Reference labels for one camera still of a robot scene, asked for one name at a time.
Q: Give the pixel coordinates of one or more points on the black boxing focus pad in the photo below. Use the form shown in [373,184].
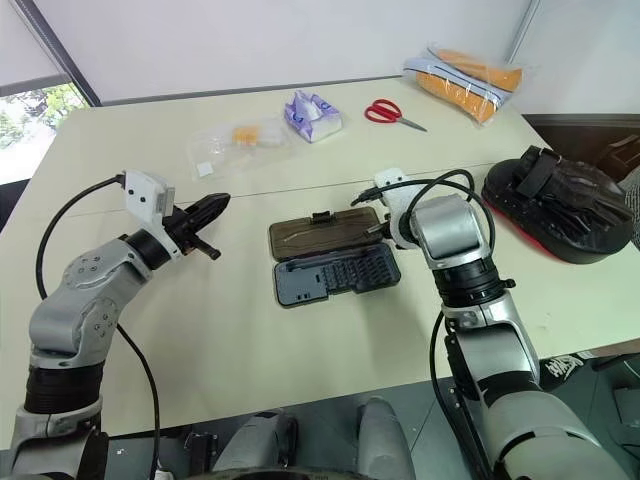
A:
[557,205]

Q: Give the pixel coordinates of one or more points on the black item with white print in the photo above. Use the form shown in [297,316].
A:
[565,367]

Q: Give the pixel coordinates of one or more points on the dark brown cabinet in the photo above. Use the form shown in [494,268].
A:
[580,131]

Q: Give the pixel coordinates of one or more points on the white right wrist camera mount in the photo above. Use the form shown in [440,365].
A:
[395,200]

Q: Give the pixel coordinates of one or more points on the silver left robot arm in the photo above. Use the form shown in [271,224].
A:
[75,310]

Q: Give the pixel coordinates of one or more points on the dark grey rounded shape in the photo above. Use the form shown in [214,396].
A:
[260,442]
[385,437]

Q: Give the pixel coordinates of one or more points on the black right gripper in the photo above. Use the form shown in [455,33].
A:
[392,234]

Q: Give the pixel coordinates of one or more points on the clear flat plastic bag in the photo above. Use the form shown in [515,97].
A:
[235,150]

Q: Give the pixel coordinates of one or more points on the purple white tissue pack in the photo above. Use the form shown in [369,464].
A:
[314,117]

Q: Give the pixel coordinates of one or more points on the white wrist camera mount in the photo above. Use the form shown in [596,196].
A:
[395,200]
[142,192]

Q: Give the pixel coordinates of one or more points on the black window frame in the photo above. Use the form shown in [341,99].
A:
[55,50]

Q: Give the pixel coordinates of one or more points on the dark screwdriver bit case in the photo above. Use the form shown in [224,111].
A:
[335,277]

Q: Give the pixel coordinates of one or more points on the clear bag of orange sponges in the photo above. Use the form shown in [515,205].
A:
[462,85]

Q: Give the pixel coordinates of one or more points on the small orange sponge piece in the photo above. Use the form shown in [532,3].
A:
[245,135]

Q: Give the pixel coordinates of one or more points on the grey knitted fabric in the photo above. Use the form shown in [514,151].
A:
[632,200]

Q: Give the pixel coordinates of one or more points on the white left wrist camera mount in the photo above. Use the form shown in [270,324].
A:
[142,192]

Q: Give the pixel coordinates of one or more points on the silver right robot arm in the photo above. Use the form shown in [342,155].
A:
[500,340]

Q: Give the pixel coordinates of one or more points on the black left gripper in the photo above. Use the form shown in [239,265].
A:
[184,231]

